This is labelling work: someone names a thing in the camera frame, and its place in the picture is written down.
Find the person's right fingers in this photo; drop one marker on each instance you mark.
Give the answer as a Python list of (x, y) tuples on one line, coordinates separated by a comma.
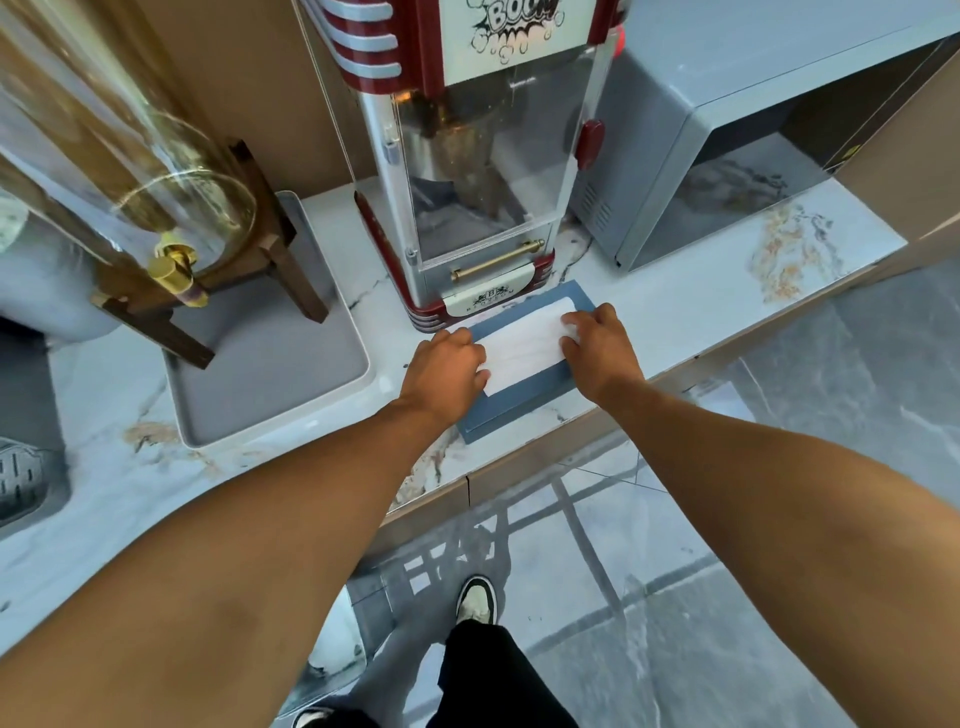
[(583, 330)]

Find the white paper sheet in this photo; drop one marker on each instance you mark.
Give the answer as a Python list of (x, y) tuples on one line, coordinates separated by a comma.
[(525, 349)]

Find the red silver popcorn machine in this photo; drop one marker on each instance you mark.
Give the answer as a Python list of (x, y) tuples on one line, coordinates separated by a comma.
[(465, 112)]

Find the person's black trouser leg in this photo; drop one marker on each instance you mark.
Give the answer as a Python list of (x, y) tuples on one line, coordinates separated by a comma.
[(495, 682)]

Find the grey rectangular tray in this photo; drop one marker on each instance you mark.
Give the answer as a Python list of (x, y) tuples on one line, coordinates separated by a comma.
[(262, 360)]

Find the grey microwave oven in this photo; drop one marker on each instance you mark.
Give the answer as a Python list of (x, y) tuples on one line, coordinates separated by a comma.
[(675, 97)]

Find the grey sink basin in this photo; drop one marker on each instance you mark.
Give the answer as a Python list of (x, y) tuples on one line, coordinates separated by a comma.
[(22, 450)]

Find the person's left forearm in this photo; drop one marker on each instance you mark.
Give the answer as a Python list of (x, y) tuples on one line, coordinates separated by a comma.
[(225, 562)]

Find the flat blue box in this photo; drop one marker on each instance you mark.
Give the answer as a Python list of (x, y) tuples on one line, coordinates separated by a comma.
[(517, 409)]

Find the person's left hand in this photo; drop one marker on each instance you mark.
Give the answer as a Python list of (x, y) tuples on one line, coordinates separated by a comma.
[(439, 371)]

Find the person's right hand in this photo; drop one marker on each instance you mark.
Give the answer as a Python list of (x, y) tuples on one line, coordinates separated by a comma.
[(607, 352)]

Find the brass dispenser tap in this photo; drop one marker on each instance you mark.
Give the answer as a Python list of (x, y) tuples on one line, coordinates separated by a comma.
[(174, 270)]

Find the black and white shoe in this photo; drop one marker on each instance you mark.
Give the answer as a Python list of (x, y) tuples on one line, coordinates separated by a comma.
[(476, 598), (311, 718)]

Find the dark wooden dispenser stand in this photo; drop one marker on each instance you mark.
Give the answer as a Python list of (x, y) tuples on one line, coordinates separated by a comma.
[(289, 262)]

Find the person's right forearm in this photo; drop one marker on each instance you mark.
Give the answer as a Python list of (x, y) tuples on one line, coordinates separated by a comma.
[(787, 540)]

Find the person's left fingers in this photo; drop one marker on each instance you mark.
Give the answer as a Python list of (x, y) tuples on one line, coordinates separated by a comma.
[(471, 358)]

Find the grey rounded container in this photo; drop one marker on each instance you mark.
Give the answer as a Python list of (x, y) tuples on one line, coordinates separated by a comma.
[(45, 285)]

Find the glass drink dispenser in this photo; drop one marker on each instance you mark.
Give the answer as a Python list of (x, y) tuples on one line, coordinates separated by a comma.
[(97, 112)]

